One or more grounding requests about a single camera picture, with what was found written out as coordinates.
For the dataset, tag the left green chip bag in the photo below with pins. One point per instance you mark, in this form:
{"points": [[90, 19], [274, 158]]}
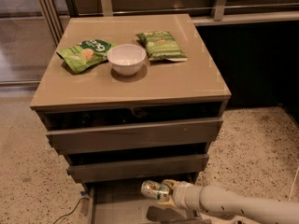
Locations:
{"points": [[85, 54]]}

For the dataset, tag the green chip bag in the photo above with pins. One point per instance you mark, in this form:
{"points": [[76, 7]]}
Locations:
{"points": [[161, 45], [85, 54]]}

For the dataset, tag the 7up soda can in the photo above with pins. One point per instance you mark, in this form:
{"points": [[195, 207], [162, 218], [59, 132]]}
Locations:
{"points": [[156, 191]]}

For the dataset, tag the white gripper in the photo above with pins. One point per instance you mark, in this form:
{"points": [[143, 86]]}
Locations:
{"points": [[181, 192]]}

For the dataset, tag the middle drawer front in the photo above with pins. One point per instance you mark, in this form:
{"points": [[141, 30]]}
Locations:
{"points": [[119, 170]]}

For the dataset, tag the white bowl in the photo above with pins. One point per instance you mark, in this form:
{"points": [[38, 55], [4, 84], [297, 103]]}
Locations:
{"points": [[126, 59]]}

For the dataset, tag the metal railing frame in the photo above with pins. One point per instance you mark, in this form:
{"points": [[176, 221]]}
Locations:
{"points": [[203, 12]]}

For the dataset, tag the top drawer front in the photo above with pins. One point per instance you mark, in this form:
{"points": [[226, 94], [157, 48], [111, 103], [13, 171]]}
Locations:
{"points": [[155, 134]]}

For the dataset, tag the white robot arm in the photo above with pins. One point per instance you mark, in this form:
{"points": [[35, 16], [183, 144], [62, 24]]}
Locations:
{"points": [[222, 203]]}

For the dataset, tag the open bottom drawer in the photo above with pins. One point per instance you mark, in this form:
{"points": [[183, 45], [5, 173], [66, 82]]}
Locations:
{"points": [[121, 202]]}

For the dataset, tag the taupe drawer cabinet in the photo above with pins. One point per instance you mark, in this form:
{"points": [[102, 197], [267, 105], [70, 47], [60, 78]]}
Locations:
{"points": [[158, 92]]}

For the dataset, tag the right green chip bag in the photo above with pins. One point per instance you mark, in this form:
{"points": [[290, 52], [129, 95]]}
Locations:
{"points": [[161, 45]]}

